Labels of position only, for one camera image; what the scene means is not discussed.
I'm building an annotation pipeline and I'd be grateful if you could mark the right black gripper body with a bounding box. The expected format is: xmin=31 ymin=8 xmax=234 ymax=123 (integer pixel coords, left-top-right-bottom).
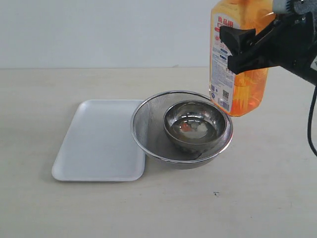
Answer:
xmin=263 ymin=13 xmax=317 ymax=72

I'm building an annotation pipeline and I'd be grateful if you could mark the orange dish soap bottle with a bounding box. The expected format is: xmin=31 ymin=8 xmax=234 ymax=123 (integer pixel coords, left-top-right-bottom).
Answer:
xmin=209 ymin=0 xmax=275 ymax=117

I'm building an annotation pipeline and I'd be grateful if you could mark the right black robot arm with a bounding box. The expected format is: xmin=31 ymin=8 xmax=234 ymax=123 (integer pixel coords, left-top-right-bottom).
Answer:
xmin=220 ymin=12 xmax=317 ymax=85

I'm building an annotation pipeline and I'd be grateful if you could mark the small stainless steel bowl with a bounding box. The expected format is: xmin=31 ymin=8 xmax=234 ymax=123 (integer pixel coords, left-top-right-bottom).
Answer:
xmin=163 ymin=100 xmax=228 ymax=150

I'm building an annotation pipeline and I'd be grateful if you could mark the steel mesh strainer basket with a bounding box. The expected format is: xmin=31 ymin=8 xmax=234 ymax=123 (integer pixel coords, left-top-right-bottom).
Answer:
xmin=131 ymin=90 xmax=233 ymax=170

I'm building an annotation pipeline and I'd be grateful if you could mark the white rectangular plastic tray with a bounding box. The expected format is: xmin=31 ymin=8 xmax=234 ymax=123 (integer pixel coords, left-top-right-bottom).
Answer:
xmin=52 ymin=100 xmax=146 ymax=182

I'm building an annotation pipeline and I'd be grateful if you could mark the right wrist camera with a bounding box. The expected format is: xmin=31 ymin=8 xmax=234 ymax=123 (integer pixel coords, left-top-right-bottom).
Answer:
xmin=272 ymin=0 xmax=317 ymax=23

